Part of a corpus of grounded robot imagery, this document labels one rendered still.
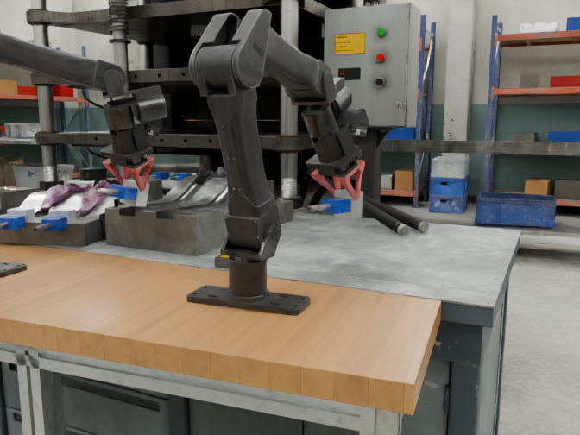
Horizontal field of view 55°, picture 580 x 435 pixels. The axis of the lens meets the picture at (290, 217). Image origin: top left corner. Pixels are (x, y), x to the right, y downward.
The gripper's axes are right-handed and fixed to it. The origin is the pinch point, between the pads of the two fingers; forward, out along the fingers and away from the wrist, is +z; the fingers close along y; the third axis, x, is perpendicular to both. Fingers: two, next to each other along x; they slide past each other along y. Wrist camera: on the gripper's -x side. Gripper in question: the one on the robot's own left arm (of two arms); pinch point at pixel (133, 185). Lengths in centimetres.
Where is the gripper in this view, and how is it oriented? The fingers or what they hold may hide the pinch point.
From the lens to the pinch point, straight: 135.1
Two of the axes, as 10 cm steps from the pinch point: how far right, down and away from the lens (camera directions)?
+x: -4.6, 4.8, -7.5
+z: 0.4, 8.5, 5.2
